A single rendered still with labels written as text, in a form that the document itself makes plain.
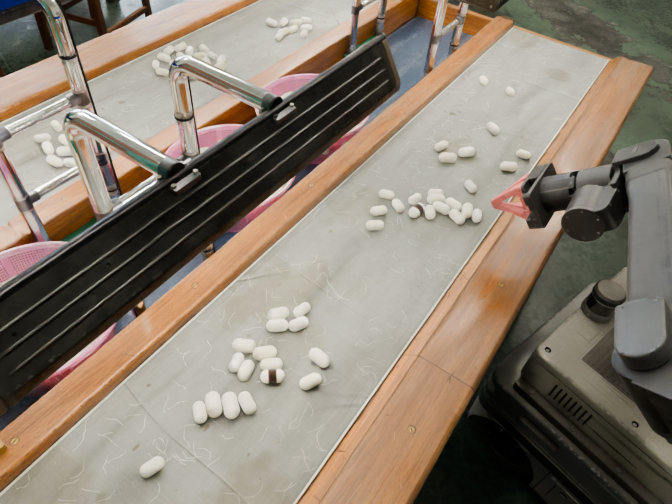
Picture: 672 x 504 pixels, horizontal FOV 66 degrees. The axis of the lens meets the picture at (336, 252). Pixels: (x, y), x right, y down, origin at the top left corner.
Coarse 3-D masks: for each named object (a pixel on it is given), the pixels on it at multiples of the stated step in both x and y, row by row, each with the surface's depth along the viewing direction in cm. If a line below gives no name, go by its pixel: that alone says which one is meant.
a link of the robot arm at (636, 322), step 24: (624, 168) 70; (648, 168) 66; (648, 192) 63; (648, 216) 60; (648, 240) 56; (648, 264) 53; (648, 288) 51; (624, 312) 46; (648, 312) 44; (624, 336) 44; (648, 336) 42; (624, 360) 43; (648, 360) 41
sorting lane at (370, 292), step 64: (512, 64) 146; (576, 64) 148; (448, 128) 123; (512, 128) 124; (448, 192) 107; (320, 256) 93; (384, 256) 94; (448, 256) 95; (192, 320) 82; (256, 320) 83; (320, 320) 84; (384, 320) 85; (128, 384) 74; (192, 384) 75; (256, 384) 76; (320, 384) 76; (64, 448) 68; (128, 448) 68; (192, 448) 69; (256, 448) 70; (320, 448) 70
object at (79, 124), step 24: (192, 72) 61; (216, 72) 60; (240, 96) 59; (264, 96) 58; (72, 120) 53; (96, 120) 52; (192, 120) 70; (72, 144) 57; (120, 144) 51; (144, 144) 50; (192, 144) 72; (96, 168) 60; (144, 168) 50; (168, 168) 48; (96, 192) 62; (96, 216) 65
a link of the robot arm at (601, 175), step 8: (592, 168) 76; (600, 168) 75; (608, 168) 74; (584, 176) 76; (592, 176) 75; (600, 176) 74; (608, 176) 73; (576, 184) 77; (584, 184) 76; (592, 184) 75; (600, 184) 74; (608, 184) 72
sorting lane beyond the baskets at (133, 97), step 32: (288, 0) 163; (320, 0) 164; (192, 32) 144; (224, 32) 146; (256, 32) 147; (320, 32) 150; (128, 64) 131; (160, 64) 132; (256, 64) 136; (64, 96) 120; (96, 96) 121; (128, 96) 122; (160, 96) 123; (192, 96) 124; (32, 128) 111; (128, 128) 114; (160, 128) 115; (32, 160) 105; (0, 192) 98; (0, 224) 93
